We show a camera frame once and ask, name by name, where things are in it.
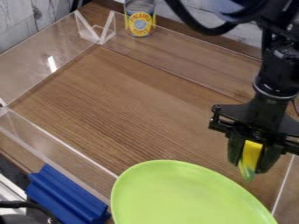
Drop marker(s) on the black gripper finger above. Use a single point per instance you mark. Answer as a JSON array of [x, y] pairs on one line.
[[235, 147], [271, 153]]

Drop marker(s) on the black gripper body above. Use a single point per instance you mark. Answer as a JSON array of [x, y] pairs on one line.
[[260, 119]]

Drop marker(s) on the yellow banana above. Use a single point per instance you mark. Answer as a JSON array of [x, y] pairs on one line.
[[247, 163]]

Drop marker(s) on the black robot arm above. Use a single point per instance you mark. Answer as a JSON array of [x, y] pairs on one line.
[[278, 19]]

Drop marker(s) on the green plate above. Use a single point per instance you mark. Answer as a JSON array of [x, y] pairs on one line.
[[172, 192]]

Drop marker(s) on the blue plastic block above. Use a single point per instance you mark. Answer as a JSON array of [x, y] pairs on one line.
[[72, 204]]

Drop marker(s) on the yellow labelled tin can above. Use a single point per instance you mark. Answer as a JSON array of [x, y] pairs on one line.
[[140, 17]]

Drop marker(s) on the clear acrylic corner bracket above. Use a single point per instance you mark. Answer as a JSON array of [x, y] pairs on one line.
[[95, 33]]

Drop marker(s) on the clear acrylic wall panels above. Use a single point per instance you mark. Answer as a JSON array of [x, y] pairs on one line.
[[109, 112]]

